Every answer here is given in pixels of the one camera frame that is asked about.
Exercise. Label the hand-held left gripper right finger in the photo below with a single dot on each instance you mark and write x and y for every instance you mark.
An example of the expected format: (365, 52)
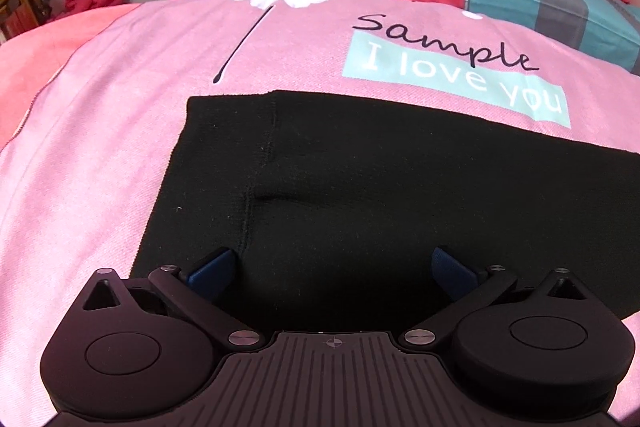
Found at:
(452, 274)

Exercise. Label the pink printed blanket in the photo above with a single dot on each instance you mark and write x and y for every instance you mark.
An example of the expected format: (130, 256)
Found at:
(125, 157)

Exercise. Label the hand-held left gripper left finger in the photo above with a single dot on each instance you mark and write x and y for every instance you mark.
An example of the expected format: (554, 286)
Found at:
(212, 271)

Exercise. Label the black pants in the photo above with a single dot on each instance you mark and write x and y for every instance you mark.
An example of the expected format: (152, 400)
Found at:
(350, 187)

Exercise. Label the coral blanket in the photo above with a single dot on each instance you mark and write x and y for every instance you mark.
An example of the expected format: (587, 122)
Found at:
(45, 67)

